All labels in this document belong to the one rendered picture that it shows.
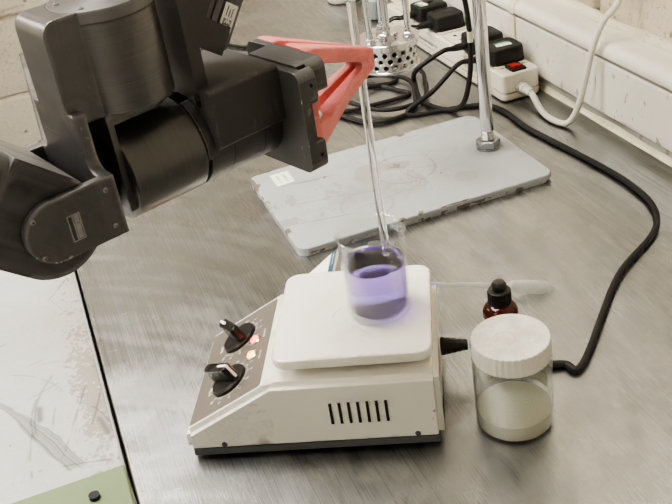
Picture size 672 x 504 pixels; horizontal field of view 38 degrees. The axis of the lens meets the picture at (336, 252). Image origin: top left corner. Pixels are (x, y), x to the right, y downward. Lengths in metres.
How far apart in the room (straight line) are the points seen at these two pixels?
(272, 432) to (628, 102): 0.61
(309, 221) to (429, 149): 0.20
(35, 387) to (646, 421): 0.53
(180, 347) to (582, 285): 0.38
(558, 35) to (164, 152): 0.80
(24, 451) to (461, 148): 0.61
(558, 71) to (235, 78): 0.77
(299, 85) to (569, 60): 0.72
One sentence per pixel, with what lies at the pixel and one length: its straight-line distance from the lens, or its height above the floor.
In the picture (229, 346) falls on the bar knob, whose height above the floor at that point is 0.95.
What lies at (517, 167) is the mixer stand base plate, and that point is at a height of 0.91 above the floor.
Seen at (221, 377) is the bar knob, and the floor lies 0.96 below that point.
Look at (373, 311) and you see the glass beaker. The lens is 0.73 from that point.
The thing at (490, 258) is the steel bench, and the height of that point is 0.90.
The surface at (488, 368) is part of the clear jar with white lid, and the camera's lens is 0.72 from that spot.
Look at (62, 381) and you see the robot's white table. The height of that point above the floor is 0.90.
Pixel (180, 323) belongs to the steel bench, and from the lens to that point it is 0.96.
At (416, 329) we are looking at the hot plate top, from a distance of 0.74.
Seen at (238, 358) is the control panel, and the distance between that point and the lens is 0.80.
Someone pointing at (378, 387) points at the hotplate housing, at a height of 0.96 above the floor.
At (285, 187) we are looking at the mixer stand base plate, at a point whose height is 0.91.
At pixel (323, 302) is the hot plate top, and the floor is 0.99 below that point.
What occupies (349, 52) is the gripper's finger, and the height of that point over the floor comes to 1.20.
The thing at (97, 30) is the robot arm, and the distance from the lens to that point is 0.53.
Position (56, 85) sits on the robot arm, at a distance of 0.53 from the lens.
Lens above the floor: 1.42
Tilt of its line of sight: 31 degrees down
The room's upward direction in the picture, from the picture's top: 9 degrees counter-clockwise
